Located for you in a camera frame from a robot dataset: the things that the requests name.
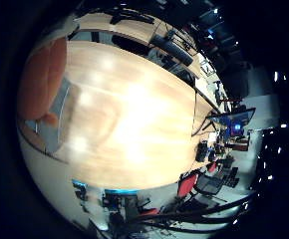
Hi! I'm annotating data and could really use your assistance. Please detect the black device on table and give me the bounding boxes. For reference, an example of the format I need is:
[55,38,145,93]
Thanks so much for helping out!
[195,140,210,163]

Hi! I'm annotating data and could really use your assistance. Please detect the red office chair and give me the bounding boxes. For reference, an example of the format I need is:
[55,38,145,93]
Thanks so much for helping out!
[176,171,199,200]

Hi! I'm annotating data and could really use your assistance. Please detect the clear plastic container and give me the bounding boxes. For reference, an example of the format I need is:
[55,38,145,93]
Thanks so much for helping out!
[24,77,77,157]

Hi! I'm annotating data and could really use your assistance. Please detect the black cylindrical roll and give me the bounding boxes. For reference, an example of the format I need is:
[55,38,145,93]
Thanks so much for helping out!
[149,34,195,67]

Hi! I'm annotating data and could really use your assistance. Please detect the computer monitor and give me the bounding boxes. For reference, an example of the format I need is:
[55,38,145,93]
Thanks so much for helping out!
[205,107,257,137]

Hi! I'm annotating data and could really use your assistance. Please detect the thin black table cable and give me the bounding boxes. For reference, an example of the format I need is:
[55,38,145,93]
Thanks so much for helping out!
[190,89,213,137]

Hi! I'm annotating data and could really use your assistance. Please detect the black mesh office chair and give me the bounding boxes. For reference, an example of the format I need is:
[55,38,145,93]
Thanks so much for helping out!
[193,172,226,197]

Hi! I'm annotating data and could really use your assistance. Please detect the black cable bundle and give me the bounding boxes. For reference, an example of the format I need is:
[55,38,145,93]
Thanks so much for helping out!
[131,193,257,233]

